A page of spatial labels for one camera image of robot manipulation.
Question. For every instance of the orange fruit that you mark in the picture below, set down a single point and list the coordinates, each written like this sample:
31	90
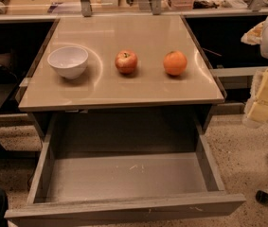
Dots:
175	63

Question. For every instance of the grey cabinet with beige top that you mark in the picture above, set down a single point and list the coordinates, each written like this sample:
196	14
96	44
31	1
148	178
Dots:
150	37

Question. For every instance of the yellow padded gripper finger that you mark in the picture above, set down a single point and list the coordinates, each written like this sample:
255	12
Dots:
256	108

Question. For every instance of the white bowl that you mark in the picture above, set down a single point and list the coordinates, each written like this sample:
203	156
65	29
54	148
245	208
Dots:
69	62

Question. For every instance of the open grey wooden drawer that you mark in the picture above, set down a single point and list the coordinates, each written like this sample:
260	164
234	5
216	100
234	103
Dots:
99	168

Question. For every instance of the black chair caster lower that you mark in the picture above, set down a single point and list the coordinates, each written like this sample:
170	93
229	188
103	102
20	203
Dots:
262	197

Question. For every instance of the red apple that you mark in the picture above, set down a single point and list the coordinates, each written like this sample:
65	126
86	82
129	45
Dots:
126	61

